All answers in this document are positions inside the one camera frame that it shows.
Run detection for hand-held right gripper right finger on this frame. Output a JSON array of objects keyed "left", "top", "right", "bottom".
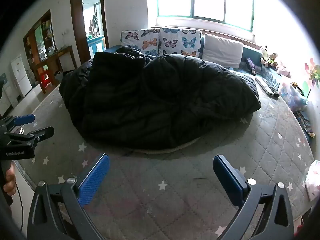
[{"left": 212, "top": 154, "right": 293, "bottom": 240}]

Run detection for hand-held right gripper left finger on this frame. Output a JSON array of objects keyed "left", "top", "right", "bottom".
[{"left": 27, "top": 153, "right": 110, "bottom": 240}]

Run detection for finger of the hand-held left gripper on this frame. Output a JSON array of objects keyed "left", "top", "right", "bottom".
[
  {"left": 5, "top": 127, "right": 55, "bottom": 147},
  {"left": 0, "top": 114, "right": 36, "bottom": 130}
]

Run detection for black puffer jacket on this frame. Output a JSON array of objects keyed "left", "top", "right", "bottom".
[{"left": 59, "top": 46, "right": 262, "bottom": 150}]

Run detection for hanging clothes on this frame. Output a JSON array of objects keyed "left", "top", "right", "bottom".
[{"left": 89, "top": 14, "right": 100, "bottom": 37}]

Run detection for person's left hand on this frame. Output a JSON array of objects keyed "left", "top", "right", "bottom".
[{"left": 3, "top": 166, "right": 17, "bottom": 193}]

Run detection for white refrigerator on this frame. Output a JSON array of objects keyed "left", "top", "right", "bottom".
[{"left": 10, "top": 54, "right": 33, "bottom": 98}]

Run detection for red plastic stool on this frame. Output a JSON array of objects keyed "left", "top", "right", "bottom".
[{"left": 37, "top": 70, "right": 53, "bottom": 88}]

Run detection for grey quilted star table cover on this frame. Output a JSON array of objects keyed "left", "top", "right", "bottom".
[{"left": 11, "top": 82, "right": 315, "bottom": 240}]

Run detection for wooden display cabinet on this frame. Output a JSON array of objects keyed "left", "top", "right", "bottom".
[{"left": 23, "top": 9, "right": 59, "bottom": 80}]

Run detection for wooden desk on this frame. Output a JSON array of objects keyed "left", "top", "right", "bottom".
[{"left": 32, "top": 45, "right": 78, "bottom": 94}]

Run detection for crumpled plastic bag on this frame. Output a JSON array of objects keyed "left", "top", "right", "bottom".
[{"left": 305, "top": 160, "right": 320, "bottom": 202}]

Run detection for teal cabinet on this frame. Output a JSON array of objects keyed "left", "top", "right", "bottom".
[{"left": 87, "top": 35, "right": 105, "bottom": 57}]

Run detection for pink pig plush toy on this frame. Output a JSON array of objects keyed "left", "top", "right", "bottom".
[{"left": 276, "top": 65, "right": 292, "bottom": 78}]

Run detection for brown bear plush toy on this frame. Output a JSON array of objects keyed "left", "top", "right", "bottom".
[{"left": 260, "top": 52, "right": 279, "bottom": 69}]

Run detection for blue sofa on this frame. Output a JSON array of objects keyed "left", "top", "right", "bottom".
[{"left": 102, "top": 27, "right": 284, "bottom": 98}]

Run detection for white pillow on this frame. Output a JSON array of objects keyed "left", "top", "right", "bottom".
[{"left": 202, "top": 33, "right": 244, "bottom": 68}]

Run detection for colourful pinwheel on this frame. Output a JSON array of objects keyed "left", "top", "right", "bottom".
[{"left": 304, "top": 57, "right": 320, "bottom": 98}]

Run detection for butterfly print cushion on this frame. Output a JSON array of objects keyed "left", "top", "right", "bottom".
[
  {"left": 159, "top": 27, "right": 202, "bottom": 58},
  {"left": 120, "top": 29, "right": 160, "bottom": 57}
]

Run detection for black cable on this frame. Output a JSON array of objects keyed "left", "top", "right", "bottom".
[{"left": 15, "top": 184, "right": 24, "bottom": 232}]

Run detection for brown door frame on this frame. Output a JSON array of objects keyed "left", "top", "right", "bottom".
[{"left": 70, "top": 0, "right": 110, "bottom": 67}]

